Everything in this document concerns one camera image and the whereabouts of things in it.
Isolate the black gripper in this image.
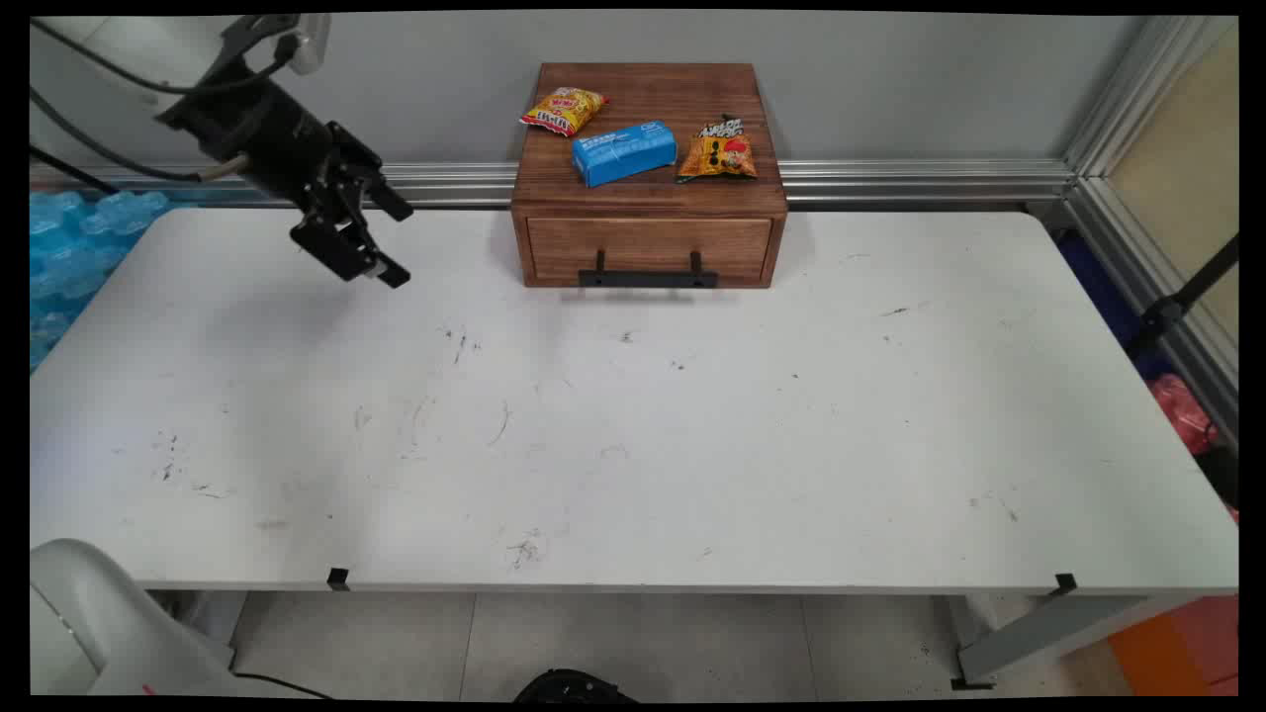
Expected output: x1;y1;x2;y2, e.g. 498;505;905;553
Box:
156;74;415;291

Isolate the orange snack bag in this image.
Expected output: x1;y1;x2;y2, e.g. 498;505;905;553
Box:
676;113;759;185

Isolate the thin black background cable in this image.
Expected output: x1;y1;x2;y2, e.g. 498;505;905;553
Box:
30;146;122;196

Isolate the yellow red snack bag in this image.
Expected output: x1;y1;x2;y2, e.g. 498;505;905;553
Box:
519;86;610;138

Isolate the red plastic bag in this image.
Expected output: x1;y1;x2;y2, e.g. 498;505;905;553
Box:
1147;373;1221;457

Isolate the wooden drawer with black handle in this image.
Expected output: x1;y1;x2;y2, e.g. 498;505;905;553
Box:
526;217;774;290

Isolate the horizontal aluminium rail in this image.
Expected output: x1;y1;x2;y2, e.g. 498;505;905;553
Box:
30;158;1076;211

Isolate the brown wooden drawer cabinet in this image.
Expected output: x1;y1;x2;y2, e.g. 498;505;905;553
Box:
510;62;789;290

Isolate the black round floor object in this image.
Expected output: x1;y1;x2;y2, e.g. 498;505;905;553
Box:
513;668;640;704

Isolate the black floor cable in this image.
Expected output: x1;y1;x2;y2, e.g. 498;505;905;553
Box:
231;671;335;701

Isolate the white table leg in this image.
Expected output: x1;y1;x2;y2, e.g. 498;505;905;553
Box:
949;591;1206;691

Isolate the black pole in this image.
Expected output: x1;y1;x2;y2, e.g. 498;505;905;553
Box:
1126;234;1239;359

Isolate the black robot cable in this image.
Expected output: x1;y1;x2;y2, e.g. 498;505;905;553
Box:
30;87;250;184
30;18;298;98

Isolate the blue water bottle pack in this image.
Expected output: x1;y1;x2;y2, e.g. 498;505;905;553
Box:
30;190;171;374

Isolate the blue carton box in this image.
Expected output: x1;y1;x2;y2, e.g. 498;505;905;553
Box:
572;121;678;189

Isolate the aluminium corner frame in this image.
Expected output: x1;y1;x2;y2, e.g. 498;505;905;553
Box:
1060;15;1239;441

